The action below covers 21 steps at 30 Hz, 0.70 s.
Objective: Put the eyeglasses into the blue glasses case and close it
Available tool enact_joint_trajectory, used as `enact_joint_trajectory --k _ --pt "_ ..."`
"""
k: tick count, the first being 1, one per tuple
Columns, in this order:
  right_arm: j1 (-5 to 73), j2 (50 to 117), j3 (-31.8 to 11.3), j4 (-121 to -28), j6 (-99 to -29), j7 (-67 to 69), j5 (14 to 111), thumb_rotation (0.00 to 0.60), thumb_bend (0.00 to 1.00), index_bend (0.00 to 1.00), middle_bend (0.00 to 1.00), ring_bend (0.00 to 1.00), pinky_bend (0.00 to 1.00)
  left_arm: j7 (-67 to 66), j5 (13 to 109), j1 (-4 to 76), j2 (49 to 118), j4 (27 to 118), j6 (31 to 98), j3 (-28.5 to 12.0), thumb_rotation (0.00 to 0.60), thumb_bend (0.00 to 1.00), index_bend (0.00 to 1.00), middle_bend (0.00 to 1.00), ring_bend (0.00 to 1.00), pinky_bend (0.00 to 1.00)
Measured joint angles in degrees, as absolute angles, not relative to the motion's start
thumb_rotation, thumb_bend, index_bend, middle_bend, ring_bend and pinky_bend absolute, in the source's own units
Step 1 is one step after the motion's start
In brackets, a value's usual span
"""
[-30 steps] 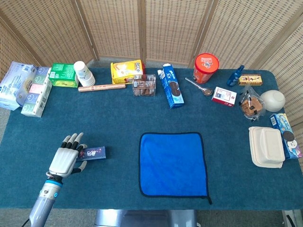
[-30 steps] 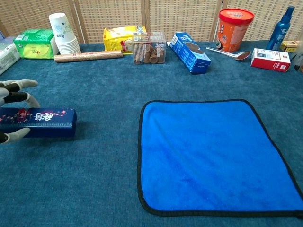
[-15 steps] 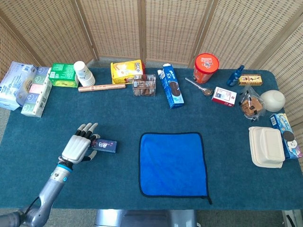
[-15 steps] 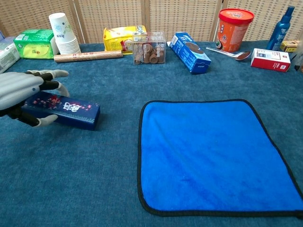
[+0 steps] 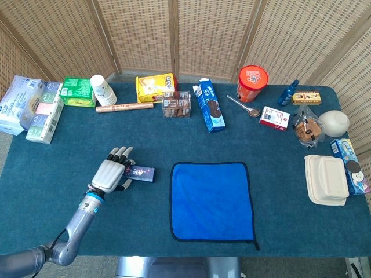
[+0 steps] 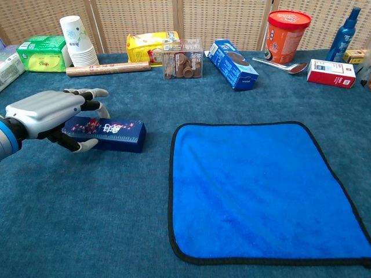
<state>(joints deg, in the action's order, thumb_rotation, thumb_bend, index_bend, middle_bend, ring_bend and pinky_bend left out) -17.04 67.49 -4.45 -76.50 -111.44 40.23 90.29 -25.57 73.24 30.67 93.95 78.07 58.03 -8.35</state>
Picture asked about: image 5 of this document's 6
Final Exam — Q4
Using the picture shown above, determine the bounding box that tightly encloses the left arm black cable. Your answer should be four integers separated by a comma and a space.
50, 228, 68, 250

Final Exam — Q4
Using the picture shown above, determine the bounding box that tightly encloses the white bowl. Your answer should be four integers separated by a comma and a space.
318, 109, 351, 138

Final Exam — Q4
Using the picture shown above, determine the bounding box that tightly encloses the bright blue microfiber cloth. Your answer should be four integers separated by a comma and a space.
169, 161, 261, 251

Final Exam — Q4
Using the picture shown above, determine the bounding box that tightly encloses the clear bag of cookies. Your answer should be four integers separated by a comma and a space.
292, 104, 326, 149

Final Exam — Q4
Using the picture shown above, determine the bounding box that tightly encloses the small yellow brown box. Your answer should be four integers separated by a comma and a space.
291, 90, 323, 105

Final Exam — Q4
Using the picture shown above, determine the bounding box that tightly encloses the pastel tissue multi-pack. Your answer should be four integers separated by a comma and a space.
25, 81, 65, 145

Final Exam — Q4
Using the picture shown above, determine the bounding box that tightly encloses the dark teal table cover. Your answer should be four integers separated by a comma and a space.
0, 83, 368, 258

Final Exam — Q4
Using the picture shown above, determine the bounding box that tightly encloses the pale blue wipes pack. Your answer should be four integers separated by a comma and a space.
0, 74, 47, 136

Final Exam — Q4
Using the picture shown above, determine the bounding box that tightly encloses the red and white small box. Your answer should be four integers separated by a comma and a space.
259, 105, 290, 132

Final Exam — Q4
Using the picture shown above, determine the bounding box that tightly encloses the metal spoon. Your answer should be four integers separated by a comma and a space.
226, 94, 261, 118

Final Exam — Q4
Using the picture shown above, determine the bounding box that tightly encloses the white clamshell food container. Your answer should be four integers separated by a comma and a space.
304, 155, 350, 207

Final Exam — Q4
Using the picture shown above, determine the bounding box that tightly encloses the dark blue glasses case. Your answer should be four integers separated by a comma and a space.
121, 164, 157, 184

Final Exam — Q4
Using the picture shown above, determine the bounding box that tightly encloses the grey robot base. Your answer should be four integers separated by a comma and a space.
115, 256, 243, 278

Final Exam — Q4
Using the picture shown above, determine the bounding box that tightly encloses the dark blue cookie carton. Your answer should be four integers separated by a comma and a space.
193, 77, 227, 134

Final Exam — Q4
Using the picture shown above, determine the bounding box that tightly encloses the woven folding screen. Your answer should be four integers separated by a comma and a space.
0, 0, 371, 209

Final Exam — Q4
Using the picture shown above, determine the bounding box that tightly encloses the yellow snack bag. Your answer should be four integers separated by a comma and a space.
135, 72, 179, 104

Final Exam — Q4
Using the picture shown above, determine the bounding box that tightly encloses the green tissue pack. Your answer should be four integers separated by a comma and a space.
59, 76, 97, 108

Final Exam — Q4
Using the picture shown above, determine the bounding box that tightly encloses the clear box of chocolate cups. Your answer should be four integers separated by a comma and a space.
162, 90, 192, 119

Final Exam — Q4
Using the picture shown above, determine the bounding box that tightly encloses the blue spray bottle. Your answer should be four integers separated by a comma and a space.
277, 79, 300, 107

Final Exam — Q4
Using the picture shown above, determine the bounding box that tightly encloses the white paper cup stack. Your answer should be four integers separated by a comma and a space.
89, 74, 118, 107

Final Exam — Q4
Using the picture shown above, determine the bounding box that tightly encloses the light blue cartoon cookie box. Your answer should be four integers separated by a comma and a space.
330, 138, 371, 195

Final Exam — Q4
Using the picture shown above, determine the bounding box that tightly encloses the orange instant noodle tub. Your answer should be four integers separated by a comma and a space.
236, 64, 270, 103

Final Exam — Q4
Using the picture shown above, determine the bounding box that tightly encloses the brown paper wrap roll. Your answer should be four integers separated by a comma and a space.
95, 101, 155, 114

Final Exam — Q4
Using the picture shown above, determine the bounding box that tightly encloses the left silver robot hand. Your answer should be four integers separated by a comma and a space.
91, 146, 136, 195

